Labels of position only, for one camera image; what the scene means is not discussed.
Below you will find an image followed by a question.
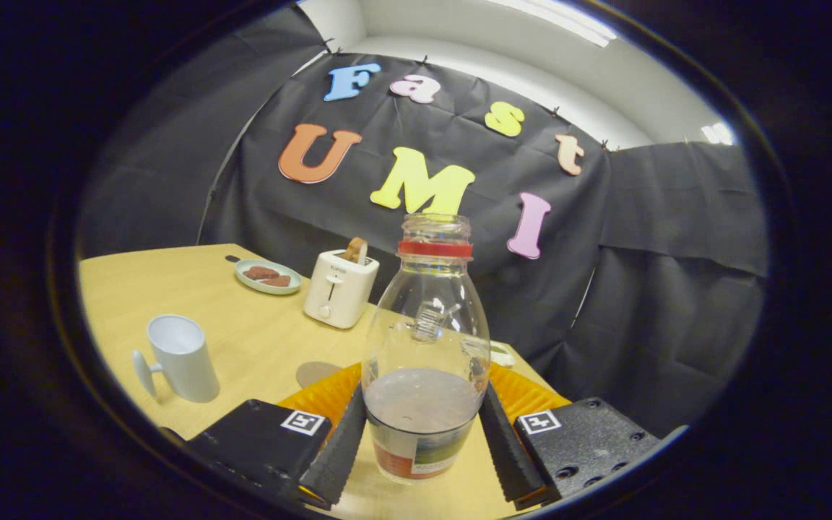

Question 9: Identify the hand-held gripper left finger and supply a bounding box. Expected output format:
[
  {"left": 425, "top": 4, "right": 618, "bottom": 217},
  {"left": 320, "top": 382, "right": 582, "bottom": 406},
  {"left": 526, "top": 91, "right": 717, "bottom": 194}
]
[{"left": 160, "top": 361, "right": 368, "bottom": 510}]

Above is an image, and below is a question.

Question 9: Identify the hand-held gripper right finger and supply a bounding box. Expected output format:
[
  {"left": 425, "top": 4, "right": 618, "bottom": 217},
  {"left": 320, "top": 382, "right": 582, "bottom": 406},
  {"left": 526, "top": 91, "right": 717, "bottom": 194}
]
[{"left": 477, "top": 361, "right": 691, "bottom": 510}]

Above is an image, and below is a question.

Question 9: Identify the round brown coaster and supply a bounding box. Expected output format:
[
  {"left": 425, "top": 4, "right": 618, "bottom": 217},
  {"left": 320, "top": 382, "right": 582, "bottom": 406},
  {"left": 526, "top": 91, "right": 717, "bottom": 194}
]
[{"left": 295, "top": 361, "right": 345, "bottom": 389}]

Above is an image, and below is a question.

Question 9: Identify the clear plastic juice bottle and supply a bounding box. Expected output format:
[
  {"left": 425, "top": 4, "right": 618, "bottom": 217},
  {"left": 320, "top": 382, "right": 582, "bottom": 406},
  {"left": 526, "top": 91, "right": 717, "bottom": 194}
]
[{"left": 360, "top": 213, "right": 491, "bottom": 485}]

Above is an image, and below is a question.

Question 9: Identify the pale blue cup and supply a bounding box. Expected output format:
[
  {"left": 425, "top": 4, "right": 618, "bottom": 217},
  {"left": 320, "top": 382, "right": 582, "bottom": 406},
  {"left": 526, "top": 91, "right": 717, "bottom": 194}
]
[{"left": 132, "top": 314, "right": 221, "bottom": 404}]

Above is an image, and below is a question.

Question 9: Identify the wooden table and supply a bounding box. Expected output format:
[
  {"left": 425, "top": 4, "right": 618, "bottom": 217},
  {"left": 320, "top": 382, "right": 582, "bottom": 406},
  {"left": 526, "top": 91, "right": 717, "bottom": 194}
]
[{"left": 78, "top": 243, "right": 554, "bottom": 520}]

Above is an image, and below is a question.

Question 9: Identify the cream toaster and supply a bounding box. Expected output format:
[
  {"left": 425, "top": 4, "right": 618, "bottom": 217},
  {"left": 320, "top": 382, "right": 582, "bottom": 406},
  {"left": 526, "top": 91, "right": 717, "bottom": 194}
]
[{"left": 303, "top": 249, "right": 381, "bottom": 330}]

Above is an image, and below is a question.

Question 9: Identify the pale green plate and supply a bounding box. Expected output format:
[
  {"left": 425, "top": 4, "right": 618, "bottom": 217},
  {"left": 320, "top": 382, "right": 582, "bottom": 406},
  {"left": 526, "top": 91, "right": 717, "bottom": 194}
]
[{"left": 235, "top": 259, "right": 303, "bottom": 295}]

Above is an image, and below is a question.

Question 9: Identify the long ceiling light panel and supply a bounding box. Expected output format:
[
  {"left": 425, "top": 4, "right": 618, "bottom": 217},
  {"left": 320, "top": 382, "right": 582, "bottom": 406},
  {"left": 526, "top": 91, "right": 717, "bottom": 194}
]
[{"left": 488, "top": 0, "right": 619, "bottom": 48}]

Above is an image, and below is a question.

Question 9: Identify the metal wire cutlery basket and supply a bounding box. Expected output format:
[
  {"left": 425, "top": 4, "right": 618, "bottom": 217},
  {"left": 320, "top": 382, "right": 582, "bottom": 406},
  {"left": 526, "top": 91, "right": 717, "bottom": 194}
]
[{"left": 412, "top": 300, "right": 460, "bottom": 344}]

